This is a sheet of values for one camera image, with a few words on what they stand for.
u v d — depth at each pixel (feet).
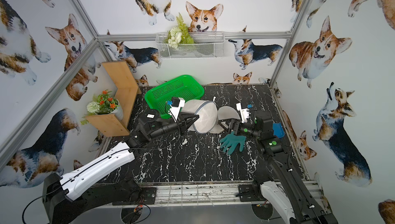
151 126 1.70
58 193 1.26
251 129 2.02
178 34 2.56
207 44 3.04
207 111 2.21
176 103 1.88
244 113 2.16
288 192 1.46
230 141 2.95
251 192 2.45
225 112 3.35
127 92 3.61
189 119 2.12
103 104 2.73
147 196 2.41
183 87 3.95
